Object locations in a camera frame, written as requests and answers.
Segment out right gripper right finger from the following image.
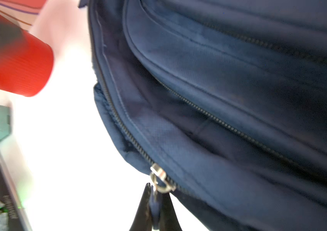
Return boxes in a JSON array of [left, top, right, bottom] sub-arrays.
[[159, 193, 182, 231]]

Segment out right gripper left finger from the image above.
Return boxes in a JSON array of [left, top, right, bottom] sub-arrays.
[[129, 183, 152, 231]]

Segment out navy blue backpack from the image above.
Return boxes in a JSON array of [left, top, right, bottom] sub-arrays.
[[79, 1, 327, 231]]

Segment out red cup with markers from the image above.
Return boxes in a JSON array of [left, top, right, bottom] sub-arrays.
[[0, 15, 54, 97]]

